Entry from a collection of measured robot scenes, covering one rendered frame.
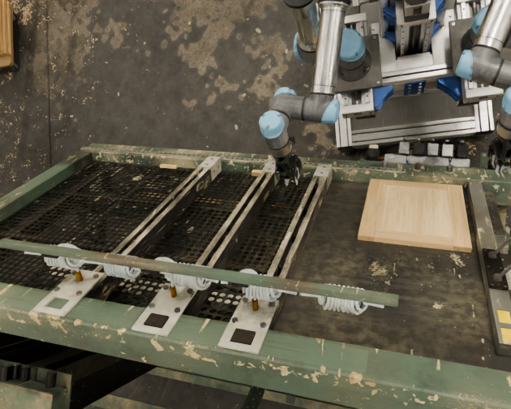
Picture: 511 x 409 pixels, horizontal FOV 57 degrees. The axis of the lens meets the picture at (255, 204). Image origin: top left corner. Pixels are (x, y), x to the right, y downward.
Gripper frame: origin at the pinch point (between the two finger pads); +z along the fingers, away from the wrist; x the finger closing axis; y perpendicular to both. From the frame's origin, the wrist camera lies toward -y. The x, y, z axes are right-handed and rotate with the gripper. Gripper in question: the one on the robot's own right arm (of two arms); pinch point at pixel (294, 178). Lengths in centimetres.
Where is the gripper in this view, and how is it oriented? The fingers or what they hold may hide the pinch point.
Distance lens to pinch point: 175.2
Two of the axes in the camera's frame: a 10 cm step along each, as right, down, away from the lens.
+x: 9.6, -0.7, -2.8
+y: -0.8, 8.6, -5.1
